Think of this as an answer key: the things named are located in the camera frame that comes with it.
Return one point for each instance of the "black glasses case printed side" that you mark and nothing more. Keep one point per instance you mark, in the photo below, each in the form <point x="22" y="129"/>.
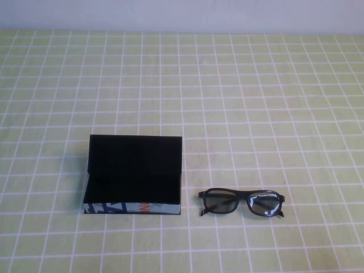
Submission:
<point x="133" y="159"/>

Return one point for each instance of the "black frame glasses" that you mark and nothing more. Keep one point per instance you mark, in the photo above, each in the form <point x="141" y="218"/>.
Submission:
<point x="245" y="195"/>

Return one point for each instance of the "green checkered tablecloth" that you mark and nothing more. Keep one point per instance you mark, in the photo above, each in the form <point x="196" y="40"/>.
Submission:
<point x="256" y="113"/>

